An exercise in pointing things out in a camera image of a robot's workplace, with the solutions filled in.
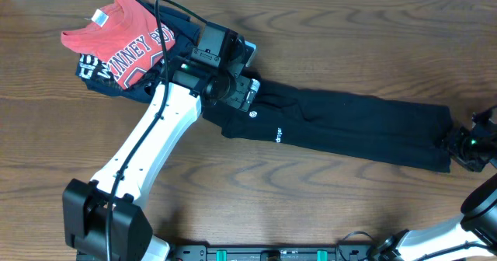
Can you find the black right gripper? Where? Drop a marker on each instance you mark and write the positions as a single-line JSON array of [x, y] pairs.
[[453, 147]]

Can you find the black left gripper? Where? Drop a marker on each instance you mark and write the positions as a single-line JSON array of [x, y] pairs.
[[244, 95]]

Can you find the black t-shirt with white logo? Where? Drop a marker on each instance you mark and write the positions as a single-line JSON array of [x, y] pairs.
[[381, 130]]

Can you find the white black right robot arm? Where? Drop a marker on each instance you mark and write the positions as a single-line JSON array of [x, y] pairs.
[[473, 232]]

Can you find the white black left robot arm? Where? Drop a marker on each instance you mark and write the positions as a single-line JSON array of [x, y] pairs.
[[104, 218]]

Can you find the navy folded shirt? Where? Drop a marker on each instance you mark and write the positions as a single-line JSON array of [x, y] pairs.
[[186, 34]]

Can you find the red folded t-shirt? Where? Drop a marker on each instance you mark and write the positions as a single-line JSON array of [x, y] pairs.
[[125, 36]]

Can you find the black shirt with white print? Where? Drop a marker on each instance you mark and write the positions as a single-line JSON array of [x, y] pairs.
[[89, 67]]

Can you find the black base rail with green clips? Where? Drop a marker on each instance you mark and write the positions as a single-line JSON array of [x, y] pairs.
[[271, 253]]

